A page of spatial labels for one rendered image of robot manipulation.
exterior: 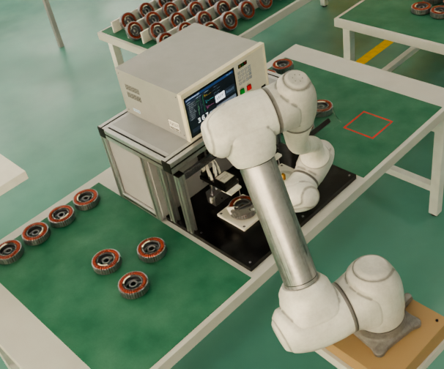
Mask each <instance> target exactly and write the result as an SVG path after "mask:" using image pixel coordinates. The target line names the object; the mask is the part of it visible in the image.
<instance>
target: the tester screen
mask: <svg viewBox="0 0 444 369"><path fill-rule="evenodd" d="M232 84H234V76H233V70H232V71H231V72H229V73H227V74H226V75H224V76H223V77H221V78H219V79H218V80H217V81H215V82H214V83H211V84H210V85H209V86H207V87H206V88H204V89H202V90H201V91H200V92H198V93H196V94H195V95H193V96H192V97H190V98H188V99H187V100H186V101H185V104H186V108H187V112H188V118H189V122H190V128H191V131H192V135H193V136H194V135H195V134H197V133H198V132H200V131H201V129H199V130H197V131H196V132H195V133H193V129H195V128H196V127H198V126H199V125H200V124H201V123H202V122H201V123H199V124H198V121H197V119H198V118H199V117H200V116H202V115H203V114H205V113H206V112H208V111H209V113H211V112H212V111H213V110H214V109H215V108H217V107H216V106H217V105H219V104H220V103H222V102H223V101H224V100H226V99H228V98H229V97H231V96H232V95H233V94H235V93H236V89H235V91H233V92H232V93H231V94H229V95H227V96H226V97H224V98H223V99H222V100H220V101H219V102H217V103H216V101H215V96H216V95H217V94H219V93H221V92H222V91H223V90H225V89H227V88H228V87H230V86H231V85H232Z"/></svg>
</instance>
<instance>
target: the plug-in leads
mask: <svg viewBox="0 0 444 369"><path fill-rule="evenodd" d="M214 161H215V160H214ZM215 162H216V161H215ZM211 163H212V169H213V174H215V177H216V176H217V175H218V174H220V173H221V170H220V168H219V166H218V164H217V162H216V165H217V169H218V174H217V170H216V167H215V164H214V162H213V161H212V162H211ZM207 174H208V177H210V181H213V180H214V179H213V177H212V174H211V171H210V170H209V167H208V165H206V170H205V167H203V168H202V171H201V175H202V176H206V175H207Z"/></svg>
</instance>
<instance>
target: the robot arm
mask: <svg viewBox="0 0 444 369"><path fill-rule="evenodd" d="M316 114H317V93H316V89H315V88H314V85H313V83H312V82H311V80H310V79H309V77H308V76H307V75H306V74H305V73H304V72H302V71H299V70H290V71H287V72H285V73H284V74H283V75H282V76H280V77H279V78H278V80H277V81H275V82H273V83H271V84H269V85H267V86H264V87H262V88H260V89H257V90H253V91H250V92H246V93H245V94H241V95H240V96H237V97H235V98H233V99H231V100H229V101H227V102H225V103H223V104H221V105H219V106H218V107H217V108H215V109H214V110H213V111H212V112H211V113H209V114H208V116H207V117H206V118H205V120H204V121H203V122H202V123H201V134H202V137H203V140H204V144H205V146H206V147H207V150H208V151H209V153H211V154H212V155H213V156H215V157H219V158H225V157H226V158H227V159H228V160H229V161H230V162H231V164H232V165H233V166H234V167H235V168H237V169H240V173H241V174H242V177H243V180H244V183H245V186H246V187H247V190H248V193H249V196H250V198H251V202H250V203H247V204H245V205H243V206H240V207H237V206H232V207H227V208H226V209H227V211H228V212H229V214H230V215H234V216H235V217H240V216H243V215H246V214H249V213H252V212H256V214H257V217H258V218H259V221H260V223H261V225H262V228H263V231H264V234H265V236H266V238H267V242H268V244H269V246H270V249H271V252H272V254H273V258H274V259H275V262H276V265H277V267H278V271H279V272H280V275H281V278H282V280H283V283H282V285H281V288H280V290H279V293H278V297H279V305H280V307H278V308H277V309H275V311H274V313H273V317H272V324H271V325H272V328H273V331H274V333H275V334H276V336H277V338H278V339H279V341H280V343H281V345H282V346H283V347H284V349H285V350H286V351H290V352H293V353H296V354H300V353H308V352H312V351H317V350H320V349H323V348H325V347H328V346H330V345H333V344H334V343H337V342H339V341H340V340H343V339H345V338H346V337H348V336H349V335H351V334H352V333H353V334H354V335H355V336H356V337H357V338H359V339H360V340H361V341H362V342H363V343H365V344H366V345H367V346H368V347H369V348H370V349H371V350H372V352H373V354H374V355H375V356H376V357H383V356H384V355H385V353H386V352H387V350H388V349H390V348H391V347H392V346H394V345H395V344H396V343H398V342H399V341H400V340H401V339H402V338H404V337H405V336H406V335H408V334H409V333H410V332H412V331H413V330H415V329H418V328H420V327H421V320H420V319H419V318H417V317H415V316H413V315H411V314H410V313H408V312H407V311H406V310H405V308H406V307H407V306H408V305H409V304H410V303H411V302H412V300H413V298H412V295H411V294H409V293H406V294H405V293H404V288H403V284H402V279H401V278H400V275H399V273H398V272H397V271H396V270H395V269H394V267H393V266H392V265H391V264H390V263H389V262H388V261H387V260H386V259H385V258H383V257H382V256H378V255H373V254H370V255H364V256H361V257H359V258H357V259H356V260H354V261H353V262H352V263H351V264H350V265H349V266H348V267H347V270H346V272H345V273H344V274H343V275H342V276H340V277H339V278H338V279H337V280H336V281H335V282H333V283H331V282H330V281H329V279H328V277H327V276H325V275H323V274H322V273H320V272H318V271H317V270H316V268H315V266H314V262H313V260H312V257H311V254H310V252H309V249H308V246H307V244H306V240H305V238H304V236H303V232H302V230H301V227H300V224H299V222H298V219H297V216H296V214H295V213H296V212H304V211H308V210H310V209H312V208H314V207H315V206H316V205H317V204H318V202H319V191H318V189H317V188H318V186H319V184H320V183H321V182H322V181H323V179H324V178H325V176H326V175H327V173H328V171H329V170H330V167H331V166H332V164H333V160H334V155H335V151H334V148H333V146H332V145H331V143H329V142H328V141H326V140H322V139H319V138H318V137H316V136H312V135H309V133H310V132H311V128H312V127H313V124H314V120H315V116H316ZM279 133H283V134H284V139H285V141H286V145H287V147H288V149H289V150H290V151H291V152H292V153H294V154H299V157H298V159H297V162H296V166H295V169H294V171H293V173H292V175H291V176H290V177H289V178H288V179H287V180H286V181H285V182H284V180H283V178H282V175H281V172H280V170H279V167H278V163H277V162H276V159H275V152H276V135H277V134H279Z"/></svg>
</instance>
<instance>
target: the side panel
mask: <svg viewBox="0 0 444 369"><path fill-rule="evenodd" d="M101 139H102V142H103V145H104V148H105V151H106V154H107V157H108V161H109V163H110V166H111V170H112V172H113V175H114V178H115V181H116V185H117V187H118V190H119V194H120V196H122V197H123V198H125V199H126V200H128V201H129V202H131V203H132V204H134V205H136V206H137V207H139V208H140V209H143V210H144V211H145V212H147V213H149V214H150V215H152V216H153V217H155V218H157V219H158V220H160V221H161V222H162V221H163V219H166V216H165V217H163V216H162V213H161V210H160V206H159V203H158V198H157V196H156V192H155V188H154V185H153V183H152V178H151V175H150V172H149V168H148V165H147V161H146V160H144V159H142V158H140V157H139V156H137V155H135V154H133V153H132V152H129V151H128V150H126V149H124V148H122V147H121V146H118V145H116V144H115V143H113V142H111V141H109V140H108V139H105V138H104V137H102V136H101Z"/></svg>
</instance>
